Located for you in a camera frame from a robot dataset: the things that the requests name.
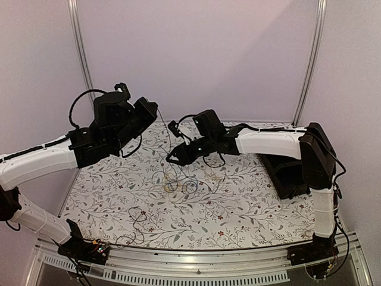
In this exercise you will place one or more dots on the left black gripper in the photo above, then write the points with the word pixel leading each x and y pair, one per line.
pixel 150 116

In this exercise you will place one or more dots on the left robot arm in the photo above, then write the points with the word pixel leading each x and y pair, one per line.
pixel 116 122

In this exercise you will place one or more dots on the black plastic bin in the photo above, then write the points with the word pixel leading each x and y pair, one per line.
pixel 286 175

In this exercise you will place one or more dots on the floral table mat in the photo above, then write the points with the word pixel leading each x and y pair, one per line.
pixel 147 202

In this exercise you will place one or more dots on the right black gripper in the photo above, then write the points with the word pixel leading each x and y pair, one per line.
pixel 181 152

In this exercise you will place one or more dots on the right aluminium frame post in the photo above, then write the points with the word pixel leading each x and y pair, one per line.
pixel 312 59

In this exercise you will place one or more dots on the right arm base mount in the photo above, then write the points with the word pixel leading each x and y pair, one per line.
pixel 320 248

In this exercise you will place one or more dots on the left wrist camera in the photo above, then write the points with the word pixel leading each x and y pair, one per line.
pixel 122 87

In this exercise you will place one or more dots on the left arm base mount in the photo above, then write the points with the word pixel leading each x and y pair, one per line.
pixel 78 248

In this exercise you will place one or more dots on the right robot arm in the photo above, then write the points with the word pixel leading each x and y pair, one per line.
pixel 309 145

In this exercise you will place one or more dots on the aluminium front rail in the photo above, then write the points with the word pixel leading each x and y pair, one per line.
pixel 253 266

